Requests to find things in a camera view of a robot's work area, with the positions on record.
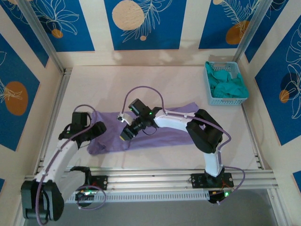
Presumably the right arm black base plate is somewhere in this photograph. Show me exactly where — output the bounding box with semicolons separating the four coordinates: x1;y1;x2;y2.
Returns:
190;173;235;189

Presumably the teal garment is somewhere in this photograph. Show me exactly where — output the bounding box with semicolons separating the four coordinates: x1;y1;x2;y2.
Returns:
205;61;250;98

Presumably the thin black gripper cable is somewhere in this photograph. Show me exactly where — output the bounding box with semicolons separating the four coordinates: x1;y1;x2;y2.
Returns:
142;125;158;137

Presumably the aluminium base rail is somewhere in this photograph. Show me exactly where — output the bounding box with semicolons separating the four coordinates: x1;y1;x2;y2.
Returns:
20;168;279;195

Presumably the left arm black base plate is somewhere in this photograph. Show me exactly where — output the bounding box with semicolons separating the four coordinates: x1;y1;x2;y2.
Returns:
65;175;109;191

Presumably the purple t-shirt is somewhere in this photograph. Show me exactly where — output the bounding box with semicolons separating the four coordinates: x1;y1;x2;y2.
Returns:
87;101;200;156

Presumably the white slotted cable duct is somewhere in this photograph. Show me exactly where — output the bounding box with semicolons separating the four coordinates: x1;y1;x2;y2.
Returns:
63;191;210;204

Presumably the aluminium frame post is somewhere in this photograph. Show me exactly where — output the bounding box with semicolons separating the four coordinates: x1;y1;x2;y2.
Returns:
17;0;66;73
230;0;270;69

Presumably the light blue plastic basket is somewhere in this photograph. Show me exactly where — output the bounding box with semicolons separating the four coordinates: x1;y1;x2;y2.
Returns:
204;61;249;106

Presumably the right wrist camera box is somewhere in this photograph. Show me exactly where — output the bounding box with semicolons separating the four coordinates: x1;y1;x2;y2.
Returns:
117;112;134;124

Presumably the white table cover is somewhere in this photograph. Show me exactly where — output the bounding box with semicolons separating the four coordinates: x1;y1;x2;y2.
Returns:
43;65;261;170

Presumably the aluminium side rail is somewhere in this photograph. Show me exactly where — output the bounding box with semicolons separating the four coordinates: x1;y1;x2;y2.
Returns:
231;67;265;170
35;67;73;175

